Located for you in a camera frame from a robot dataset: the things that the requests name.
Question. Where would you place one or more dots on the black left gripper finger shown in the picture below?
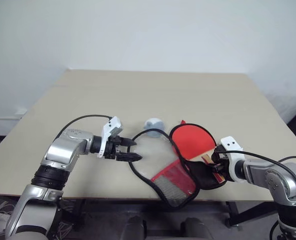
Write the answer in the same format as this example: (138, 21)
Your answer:
(126, 142)
(129, 157)

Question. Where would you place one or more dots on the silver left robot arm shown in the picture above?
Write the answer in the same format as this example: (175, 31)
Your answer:
(60, 152)

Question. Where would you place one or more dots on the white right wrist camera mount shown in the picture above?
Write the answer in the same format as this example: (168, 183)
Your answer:
(233, 150)

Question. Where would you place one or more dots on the dark rounded shape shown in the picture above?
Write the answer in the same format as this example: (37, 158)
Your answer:
(195, 229)
(134, 228)

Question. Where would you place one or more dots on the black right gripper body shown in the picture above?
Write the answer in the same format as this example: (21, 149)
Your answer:
(223, 165)

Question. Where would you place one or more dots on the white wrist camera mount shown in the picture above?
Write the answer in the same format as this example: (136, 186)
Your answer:
(112, 127)
(233, 150)

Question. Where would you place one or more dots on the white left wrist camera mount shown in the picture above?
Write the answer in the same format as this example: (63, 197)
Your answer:
(112, 127)

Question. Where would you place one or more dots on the pale blue plastic object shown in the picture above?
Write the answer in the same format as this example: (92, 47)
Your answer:
(154, 128)

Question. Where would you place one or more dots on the red table tennis paddle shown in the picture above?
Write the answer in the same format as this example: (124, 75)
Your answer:
(194, 142)

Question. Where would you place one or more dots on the black-trimmed clear paddle case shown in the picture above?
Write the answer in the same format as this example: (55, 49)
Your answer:
(177, 182)

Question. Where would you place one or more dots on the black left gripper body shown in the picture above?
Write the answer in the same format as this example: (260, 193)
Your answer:
(110, 148)

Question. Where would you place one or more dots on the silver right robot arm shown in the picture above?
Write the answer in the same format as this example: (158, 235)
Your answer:
(275, 175)

